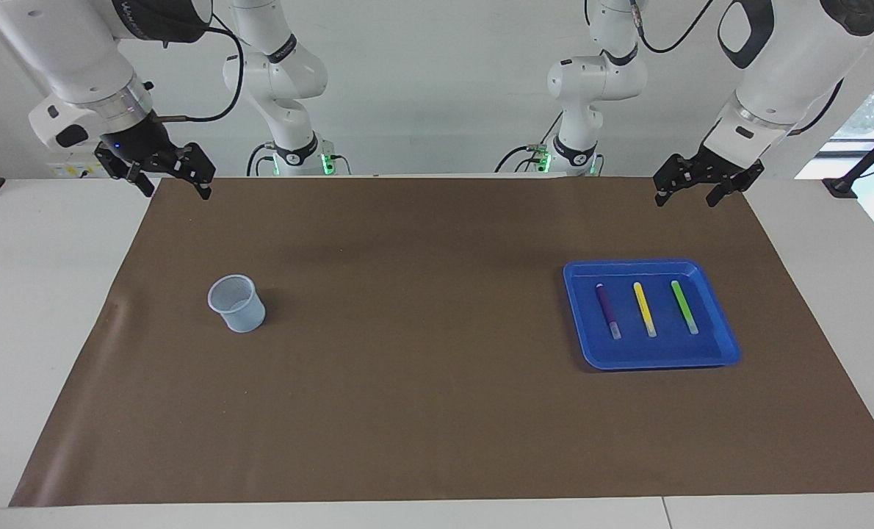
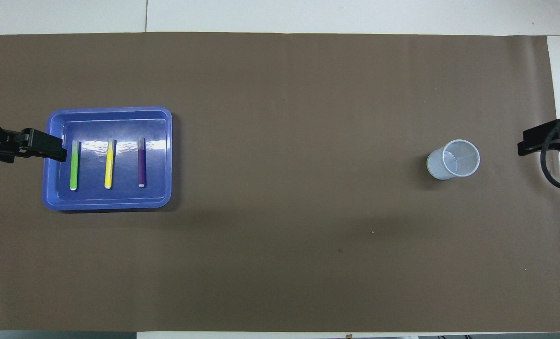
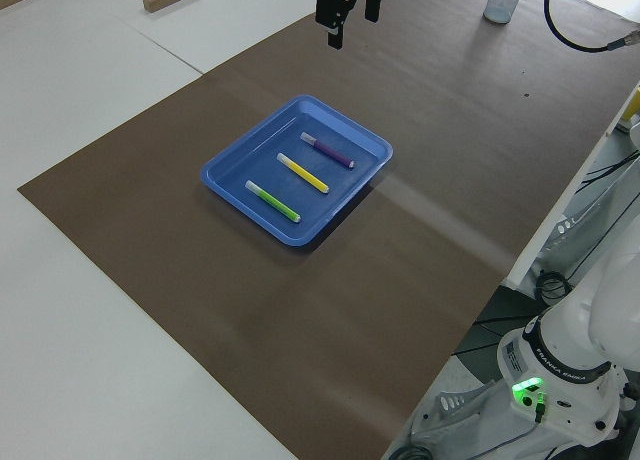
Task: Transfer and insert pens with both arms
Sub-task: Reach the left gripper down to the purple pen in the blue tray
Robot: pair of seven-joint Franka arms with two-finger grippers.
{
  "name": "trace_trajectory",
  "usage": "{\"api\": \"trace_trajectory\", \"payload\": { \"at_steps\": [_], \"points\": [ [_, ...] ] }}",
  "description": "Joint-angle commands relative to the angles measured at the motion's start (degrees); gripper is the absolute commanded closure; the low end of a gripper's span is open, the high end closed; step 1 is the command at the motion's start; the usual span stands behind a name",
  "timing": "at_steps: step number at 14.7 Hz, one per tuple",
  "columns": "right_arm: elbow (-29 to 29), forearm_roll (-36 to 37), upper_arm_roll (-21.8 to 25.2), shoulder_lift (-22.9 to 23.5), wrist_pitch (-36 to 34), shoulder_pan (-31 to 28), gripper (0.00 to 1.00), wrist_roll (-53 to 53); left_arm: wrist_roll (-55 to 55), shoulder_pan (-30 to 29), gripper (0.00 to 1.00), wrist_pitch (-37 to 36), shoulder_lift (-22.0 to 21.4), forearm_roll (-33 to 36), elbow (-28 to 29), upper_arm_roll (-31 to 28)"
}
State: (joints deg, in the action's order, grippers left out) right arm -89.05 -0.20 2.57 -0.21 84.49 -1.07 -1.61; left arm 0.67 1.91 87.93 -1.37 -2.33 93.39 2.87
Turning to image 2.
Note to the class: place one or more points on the purple pen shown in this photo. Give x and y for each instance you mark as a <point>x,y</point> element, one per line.
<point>141,165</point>

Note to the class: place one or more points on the blue plastic tray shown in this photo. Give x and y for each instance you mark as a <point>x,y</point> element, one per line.
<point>157,141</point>

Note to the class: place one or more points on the translucent mesh pen cup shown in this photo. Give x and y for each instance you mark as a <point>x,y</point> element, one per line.
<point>437,167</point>

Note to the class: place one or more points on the brown table mat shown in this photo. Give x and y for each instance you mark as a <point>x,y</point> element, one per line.
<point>280,235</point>

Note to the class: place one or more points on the green pen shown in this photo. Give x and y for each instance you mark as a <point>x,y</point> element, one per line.
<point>74,169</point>

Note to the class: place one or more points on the yellow pen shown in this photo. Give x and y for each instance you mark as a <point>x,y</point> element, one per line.
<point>109,169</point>

